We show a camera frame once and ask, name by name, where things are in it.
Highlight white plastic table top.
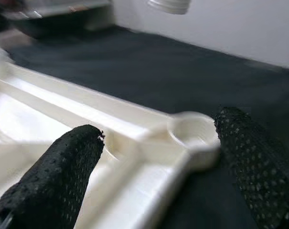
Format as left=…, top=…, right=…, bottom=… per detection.
left=0, top=47, right=222, bottom=229

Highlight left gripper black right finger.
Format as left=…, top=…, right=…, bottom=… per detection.
left=211, top=106, right=289, bottom=229

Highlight white plastic table leg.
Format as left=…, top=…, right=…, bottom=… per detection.
left=146, top=0, right=192, bottom=15

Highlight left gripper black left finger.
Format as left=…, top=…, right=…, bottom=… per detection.
left=0, top=124, right=106, bottom=229

